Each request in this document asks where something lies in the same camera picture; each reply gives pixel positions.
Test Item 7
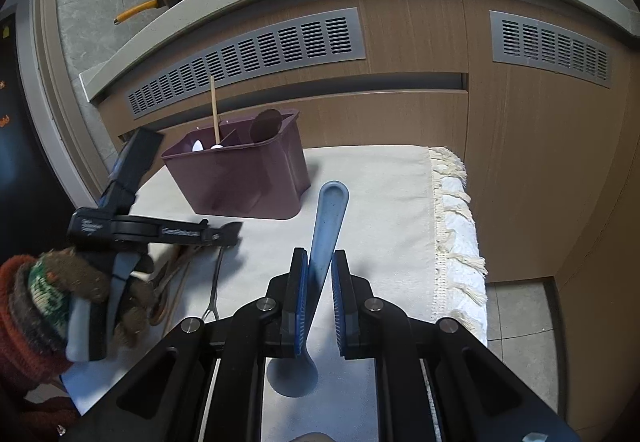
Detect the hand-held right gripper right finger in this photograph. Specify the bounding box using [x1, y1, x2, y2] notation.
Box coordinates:
[331, 249, 583, 442]

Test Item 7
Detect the cream fringed tablecloth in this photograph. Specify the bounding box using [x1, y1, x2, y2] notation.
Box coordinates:
[62, 144, 488, 442]

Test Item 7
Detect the long grey vent grille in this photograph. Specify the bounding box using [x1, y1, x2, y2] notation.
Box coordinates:
[126, 8, 367, 120]

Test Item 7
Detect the wooden kitchen cabinet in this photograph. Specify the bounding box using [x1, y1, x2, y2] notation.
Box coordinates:
[97, 0, 640, 442]

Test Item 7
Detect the short grey vent grille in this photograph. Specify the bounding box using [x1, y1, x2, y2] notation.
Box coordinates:
[489, 10, 615, 88]

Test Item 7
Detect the brown wooden spoon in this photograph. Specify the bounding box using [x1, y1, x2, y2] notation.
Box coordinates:
[149, 247, 190, 327]

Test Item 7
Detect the metal fork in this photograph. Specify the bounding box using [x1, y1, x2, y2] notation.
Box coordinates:
[201, 246, 224, 323]

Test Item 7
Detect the dark translucent plastic spoon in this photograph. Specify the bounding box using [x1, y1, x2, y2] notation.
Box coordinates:
[250, 109, 282, 143]

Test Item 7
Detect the black refrigerator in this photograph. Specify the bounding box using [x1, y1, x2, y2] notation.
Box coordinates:
[0, 6, 66, 263]

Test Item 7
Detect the person's left hand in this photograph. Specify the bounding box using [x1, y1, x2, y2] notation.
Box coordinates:
[27, 247, 157, 349]

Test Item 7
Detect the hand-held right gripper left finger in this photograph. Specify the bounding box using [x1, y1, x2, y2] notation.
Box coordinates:
[60, 248, 308, 442]

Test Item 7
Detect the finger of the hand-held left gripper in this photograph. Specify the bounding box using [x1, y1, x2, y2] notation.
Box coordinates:
[107, 127, 165, 217]
[197, 221, 244, 247]

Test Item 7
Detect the blue plastic spoon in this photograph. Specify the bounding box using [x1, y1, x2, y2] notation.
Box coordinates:
[266, 180, 350, 398]

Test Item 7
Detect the purple plastic utensil holder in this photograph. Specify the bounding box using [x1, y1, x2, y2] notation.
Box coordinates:
[161, 108, 312, 221]

